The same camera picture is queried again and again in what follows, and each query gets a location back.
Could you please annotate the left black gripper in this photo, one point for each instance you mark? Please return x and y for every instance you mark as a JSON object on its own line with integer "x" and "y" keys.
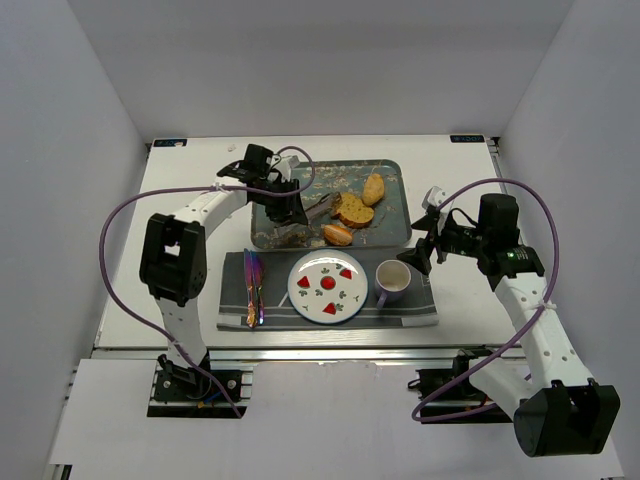
{"x": 282, "y": 209}

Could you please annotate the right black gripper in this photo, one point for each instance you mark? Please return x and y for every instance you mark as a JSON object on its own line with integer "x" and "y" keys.
{"x": 433, "y": 240}

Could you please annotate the metal tongs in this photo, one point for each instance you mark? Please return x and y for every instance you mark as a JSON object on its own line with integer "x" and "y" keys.
{"x": 323, "y": 206}

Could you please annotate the sliced bread loaf piece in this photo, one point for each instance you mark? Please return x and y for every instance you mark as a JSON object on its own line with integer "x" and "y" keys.
{"x": 351, "y": 211}

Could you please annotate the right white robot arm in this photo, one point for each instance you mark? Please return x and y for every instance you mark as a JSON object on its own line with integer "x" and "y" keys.
{"x": 559, "y": 408}

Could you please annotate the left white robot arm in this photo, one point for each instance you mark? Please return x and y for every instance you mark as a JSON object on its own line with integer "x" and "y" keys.
{"x": 174, "y": 259}

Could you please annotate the lavender mug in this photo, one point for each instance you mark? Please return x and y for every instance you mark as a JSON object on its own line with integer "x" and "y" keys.
{"x": 392, "y": 279}

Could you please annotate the small round bun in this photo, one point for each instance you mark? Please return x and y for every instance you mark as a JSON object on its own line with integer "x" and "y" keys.
{"x": 337, "y": 236}

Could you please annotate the floral teal tray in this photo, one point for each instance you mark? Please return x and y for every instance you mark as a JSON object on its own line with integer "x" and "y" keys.
{"x": 389, "y": 227}

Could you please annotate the grey striped placemat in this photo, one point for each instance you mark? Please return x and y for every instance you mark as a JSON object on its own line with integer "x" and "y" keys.
{"x": 414, "y": 309}

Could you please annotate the croissant roll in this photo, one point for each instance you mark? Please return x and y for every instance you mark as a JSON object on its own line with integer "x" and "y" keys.
{"x": 373, "y": 190}

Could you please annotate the white strawberry plate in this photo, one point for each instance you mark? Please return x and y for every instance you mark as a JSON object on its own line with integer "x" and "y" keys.
{"x": 327, "y": 287}

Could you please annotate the right blue table label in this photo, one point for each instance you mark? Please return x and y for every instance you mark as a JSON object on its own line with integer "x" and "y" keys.
{"x": 459, "y": 138}

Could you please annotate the blue table label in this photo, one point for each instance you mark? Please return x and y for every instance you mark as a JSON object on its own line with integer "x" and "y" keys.
{"x": 459, "y": 138}
{"x": 169, "y": 143}

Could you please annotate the iridescent knife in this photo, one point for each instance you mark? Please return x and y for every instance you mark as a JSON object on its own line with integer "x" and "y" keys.
{"x": 249, "y": 282}

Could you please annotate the left blue table label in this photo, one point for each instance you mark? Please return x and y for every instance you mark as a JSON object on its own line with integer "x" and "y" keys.
{"x": 169, "y": 143}

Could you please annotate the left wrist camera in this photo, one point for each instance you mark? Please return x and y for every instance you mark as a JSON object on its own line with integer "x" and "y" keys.
{"x": 282, "y": 167}

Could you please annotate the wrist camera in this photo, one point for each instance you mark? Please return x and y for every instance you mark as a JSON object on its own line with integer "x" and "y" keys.
{"x": 434, "y": 197}
{"x": 282, "y": 167}

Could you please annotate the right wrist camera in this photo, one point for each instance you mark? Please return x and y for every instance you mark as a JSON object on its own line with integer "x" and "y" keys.
{"x": 434, "y": 197}

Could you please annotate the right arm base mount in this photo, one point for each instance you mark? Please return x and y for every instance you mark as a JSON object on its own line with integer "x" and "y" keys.
{"x": 463, "y": 403}

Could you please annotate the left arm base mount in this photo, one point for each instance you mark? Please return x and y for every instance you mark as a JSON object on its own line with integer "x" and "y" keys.
{"x": 179, "y": 392}

